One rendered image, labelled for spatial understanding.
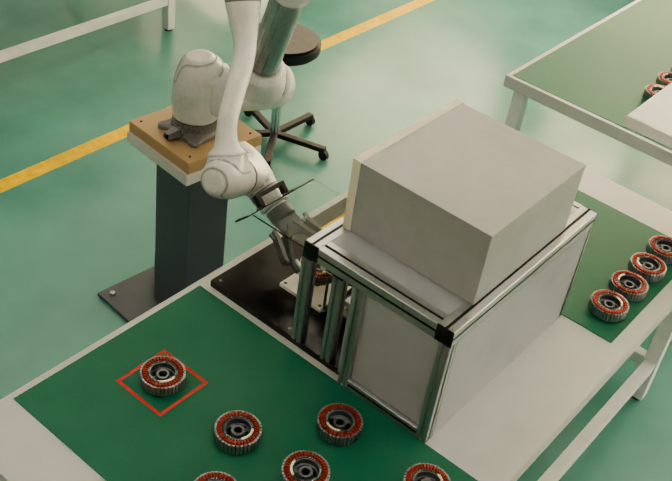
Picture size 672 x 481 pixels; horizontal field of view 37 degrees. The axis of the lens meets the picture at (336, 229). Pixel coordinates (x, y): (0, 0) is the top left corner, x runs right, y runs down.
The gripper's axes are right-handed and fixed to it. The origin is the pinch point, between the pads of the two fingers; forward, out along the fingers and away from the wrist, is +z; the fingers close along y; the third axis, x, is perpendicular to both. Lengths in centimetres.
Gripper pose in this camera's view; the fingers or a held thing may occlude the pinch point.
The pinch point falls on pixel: (318, 267)
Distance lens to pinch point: 275.7
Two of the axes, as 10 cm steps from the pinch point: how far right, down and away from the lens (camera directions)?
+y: -6.5, 4.0, -6.5
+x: 4.9, -4.4, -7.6
